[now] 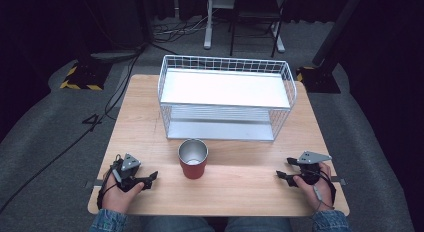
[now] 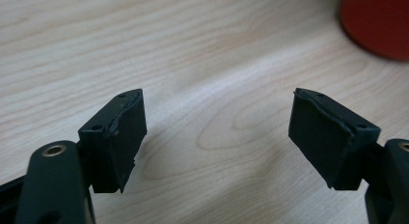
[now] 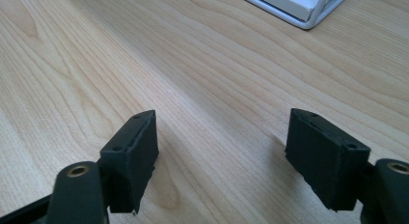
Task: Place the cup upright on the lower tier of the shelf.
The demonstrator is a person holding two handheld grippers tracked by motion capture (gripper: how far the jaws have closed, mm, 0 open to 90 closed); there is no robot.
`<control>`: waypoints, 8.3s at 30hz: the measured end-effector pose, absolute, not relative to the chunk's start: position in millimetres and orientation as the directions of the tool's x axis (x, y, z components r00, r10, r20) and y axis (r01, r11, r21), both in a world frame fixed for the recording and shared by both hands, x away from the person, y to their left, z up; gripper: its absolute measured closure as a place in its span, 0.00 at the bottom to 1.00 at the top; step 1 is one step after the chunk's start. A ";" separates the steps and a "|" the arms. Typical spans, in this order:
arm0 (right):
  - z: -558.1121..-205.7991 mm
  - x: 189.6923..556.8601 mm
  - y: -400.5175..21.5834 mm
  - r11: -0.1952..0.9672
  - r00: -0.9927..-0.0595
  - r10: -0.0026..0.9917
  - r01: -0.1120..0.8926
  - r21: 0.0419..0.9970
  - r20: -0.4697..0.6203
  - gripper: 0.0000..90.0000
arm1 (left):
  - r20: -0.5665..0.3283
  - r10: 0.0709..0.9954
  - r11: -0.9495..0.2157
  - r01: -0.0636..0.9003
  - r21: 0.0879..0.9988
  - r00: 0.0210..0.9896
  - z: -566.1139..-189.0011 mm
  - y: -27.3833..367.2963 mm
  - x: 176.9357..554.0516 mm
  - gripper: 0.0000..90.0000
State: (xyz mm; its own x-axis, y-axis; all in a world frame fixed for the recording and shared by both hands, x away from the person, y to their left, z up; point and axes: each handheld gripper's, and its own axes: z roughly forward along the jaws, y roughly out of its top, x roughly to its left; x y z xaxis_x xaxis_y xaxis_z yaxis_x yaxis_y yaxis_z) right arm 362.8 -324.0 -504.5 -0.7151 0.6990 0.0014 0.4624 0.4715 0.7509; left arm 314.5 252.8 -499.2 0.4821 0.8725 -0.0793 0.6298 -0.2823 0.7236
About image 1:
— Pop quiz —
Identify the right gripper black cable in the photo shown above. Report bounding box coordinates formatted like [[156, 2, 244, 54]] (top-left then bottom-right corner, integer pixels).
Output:
[[308, 168, 338, 213]]

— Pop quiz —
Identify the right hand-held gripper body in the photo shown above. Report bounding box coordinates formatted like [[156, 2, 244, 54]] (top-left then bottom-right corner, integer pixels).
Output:
[[296, 150, 333, 186]]

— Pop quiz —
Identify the long black floor cable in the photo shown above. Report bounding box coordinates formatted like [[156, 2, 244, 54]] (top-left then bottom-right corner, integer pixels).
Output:
[[0, 46, 148, 216]]

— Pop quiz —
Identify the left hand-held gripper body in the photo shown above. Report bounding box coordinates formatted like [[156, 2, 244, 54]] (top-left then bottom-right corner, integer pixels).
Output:
[[111, 153, 148, 193]]

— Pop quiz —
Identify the bundle of floor cables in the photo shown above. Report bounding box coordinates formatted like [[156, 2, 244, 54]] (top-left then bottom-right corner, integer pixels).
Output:
[[151, 10, 218, 38]]

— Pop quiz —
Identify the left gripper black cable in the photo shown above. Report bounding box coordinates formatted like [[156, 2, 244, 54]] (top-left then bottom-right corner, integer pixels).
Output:
[[96, 154, 123, 210]]

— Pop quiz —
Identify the white metal desk frame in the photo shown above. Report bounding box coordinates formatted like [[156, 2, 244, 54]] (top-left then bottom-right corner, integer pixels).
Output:
[[202, 0, 287, 54]]

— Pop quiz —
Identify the black slanted stand pole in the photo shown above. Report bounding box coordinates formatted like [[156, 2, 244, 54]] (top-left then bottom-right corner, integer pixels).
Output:
[[311, 0, 367, 67]]

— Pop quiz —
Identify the white wire shelf rack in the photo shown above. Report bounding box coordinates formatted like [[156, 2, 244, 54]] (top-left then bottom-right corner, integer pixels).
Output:
[[157, 54, 298, 143]]

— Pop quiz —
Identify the red cup with metal inside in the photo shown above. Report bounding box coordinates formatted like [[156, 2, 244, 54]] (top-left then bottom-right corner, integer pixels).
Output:
[[177, 138, 210, 180]]

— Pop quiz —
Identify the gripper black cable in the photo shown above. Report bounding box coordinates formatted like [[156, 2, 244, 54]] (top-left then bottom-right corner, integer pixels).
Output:
[[96, 154, 123, 210], [308, 168, 338, 213]]

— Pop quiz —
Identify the black stand base striped tape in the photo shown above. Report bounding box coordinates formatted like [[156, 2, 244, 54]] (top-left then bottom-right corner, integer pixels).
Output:
[[59, 55, 114, 92], [295, 65, 342, 95]]

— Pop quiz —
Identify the grey tape strip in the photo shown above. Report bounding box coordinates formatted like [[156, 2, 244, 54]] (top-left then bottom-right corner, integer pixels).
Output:
[[329, 175, 348, 187], [84, 179, 105, 190]]

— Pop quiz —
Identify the person's right hand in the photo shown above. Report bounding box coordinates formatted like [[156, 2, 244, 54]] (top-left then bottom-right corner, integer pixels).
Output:
[[292, 161, 335, 213]]

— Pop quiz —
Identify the black metal chair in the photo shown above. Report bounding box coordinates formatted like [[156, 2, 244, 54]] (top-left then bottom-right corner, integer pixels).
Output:
[[228, 0, 290, 59]]

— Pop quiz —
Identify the person's left hand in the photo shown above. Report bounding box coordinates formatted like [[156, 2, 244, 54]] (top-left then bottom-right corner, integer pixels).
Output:
[[101, 173, 146, 215]]

